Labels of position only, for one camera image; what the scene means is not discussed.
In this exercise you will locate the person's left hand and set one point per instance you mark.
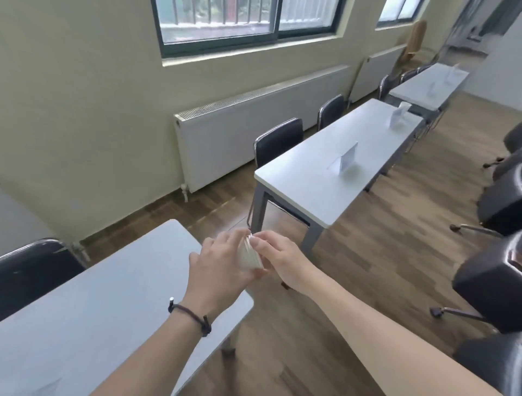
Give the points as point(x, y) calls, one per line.
point(212, 277)

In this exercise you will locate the person's right hand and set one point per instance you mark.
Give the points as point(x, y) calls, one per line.
point(287, 263)

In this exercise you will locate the person's left thumb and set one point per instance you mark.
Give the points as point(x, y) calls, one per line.
point(235, 237)

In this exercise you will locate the person's right thumb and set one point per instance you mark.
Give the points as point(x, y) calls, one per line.
point(261, 246)

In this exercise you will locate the person's left forearm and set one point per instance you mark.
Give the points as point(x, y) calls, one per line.
point(163, 355)

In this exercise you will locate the person's right forearm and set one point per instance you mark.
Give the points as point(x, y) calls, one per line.
point(379, 346)

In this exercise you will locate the white rectangular table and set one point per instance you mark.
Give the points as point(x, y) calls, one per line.
point(434, 83)
point(93, 310)
point(326, 183)

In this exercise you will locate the black padded chair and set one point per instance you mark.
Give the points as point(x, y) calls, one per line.
point(388, 86)
point(408, 76)
point(424, 67)
point(32, 273)
point(503, 202)
point(514, 138)
point(491, 363)
point(489, 285)
point(279, 140)
point(331, 110)

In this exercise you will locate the white folded tent card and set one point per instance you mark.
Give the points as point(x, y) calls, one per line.
point(346, 160)
point(434, 88)
point(452, 74)
point(400, 115)

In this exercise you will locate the large green-framed window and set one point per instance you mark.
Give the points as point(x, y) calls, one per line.
point(244, 20)

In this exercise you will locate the light wooden chair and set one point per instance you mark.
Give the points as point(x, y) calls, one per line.
point(416, 40)

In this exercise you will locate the small green-framed window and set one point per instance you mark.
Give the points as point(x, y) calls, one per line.
point(399, 10)

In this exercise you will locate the long white wall radiator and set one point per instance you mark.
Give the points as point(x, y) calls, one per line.
point(253, 126)

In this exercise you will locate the short white wall radiator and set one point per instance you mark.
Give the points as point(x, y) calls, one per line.
point(377, 71)

